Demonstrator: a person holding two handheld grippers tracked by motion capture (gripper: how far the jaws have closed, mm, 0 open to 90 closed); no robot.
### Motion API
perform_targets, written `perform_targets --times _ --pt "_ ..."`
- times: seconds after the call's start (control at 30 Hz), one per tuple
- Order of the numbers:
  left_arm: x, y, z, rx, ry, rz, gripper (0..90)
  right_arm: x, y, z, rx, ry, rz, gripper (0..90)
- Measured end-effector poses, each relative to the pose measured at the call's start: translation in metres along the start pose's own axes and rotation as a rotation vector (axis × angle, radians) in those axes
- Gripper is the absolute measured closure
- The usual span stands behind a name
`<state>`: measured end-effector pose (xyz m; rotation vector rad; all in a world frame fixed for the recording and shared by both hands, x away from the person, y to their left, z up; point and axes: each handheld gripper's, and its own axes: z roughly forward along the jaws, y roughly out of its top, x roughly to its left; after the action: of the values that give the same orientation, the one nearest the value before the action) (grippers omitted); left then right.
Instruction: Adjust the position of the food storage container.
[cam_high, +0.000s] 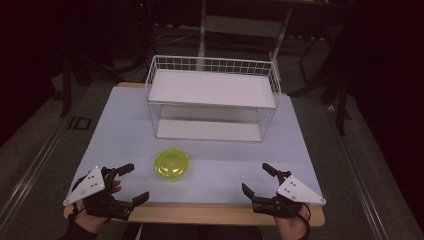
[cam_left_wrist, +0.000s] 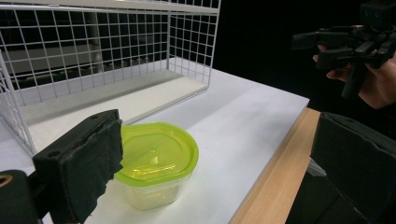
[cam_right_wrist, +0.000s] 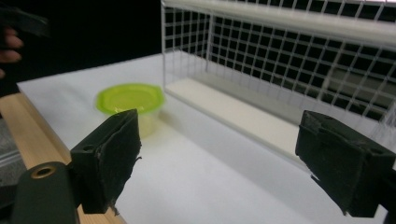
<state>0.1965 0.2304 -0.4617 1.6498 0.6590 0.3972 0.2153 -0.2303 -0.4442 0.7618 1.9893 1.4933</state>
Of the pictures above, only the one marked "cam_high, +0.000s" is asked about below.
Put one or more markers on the metal floor rail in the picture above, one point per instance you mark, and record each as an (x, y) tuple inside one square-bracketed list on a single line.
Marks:
[(31, 170), (358, 173)]

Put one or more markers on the grey metal stand frame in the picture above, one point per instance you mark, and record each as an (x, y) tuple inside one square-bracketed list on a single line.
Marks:
[(245, 26)]

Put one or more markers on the wooden table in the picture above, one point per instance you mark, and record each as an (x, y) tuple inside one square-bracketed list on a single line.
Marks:
[(200, 215)]

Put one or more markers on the black metal stand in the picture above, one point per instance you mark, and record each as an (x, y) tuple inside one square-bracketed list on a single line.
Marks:
[(66, 86), (340, 103)]

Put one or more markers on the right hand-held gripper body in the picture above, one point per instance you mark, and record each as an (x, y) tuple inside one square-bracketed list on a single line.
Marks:
[(296, 193)]

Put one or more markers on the person's right hand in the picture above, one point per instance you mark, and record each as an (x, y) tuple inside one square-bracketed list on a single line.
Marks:
[(290, 228)]

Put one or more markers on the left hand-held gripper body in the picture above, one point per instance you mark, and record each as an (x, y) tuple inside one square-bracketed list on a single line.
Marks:
[(88, 185)]

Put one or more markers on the person's left hand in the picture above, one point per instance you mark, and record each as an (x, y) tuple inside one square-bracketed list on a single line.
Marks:
[(91, 224)]

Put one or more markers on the light blue table mat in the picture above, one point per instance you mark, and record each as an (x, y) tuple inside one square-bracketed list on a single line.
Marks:
[(216, 186)]

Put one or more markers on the green translucent bowl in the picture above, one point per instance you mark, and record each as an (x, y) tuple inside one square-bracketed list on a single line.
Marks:
[(171, 164)]

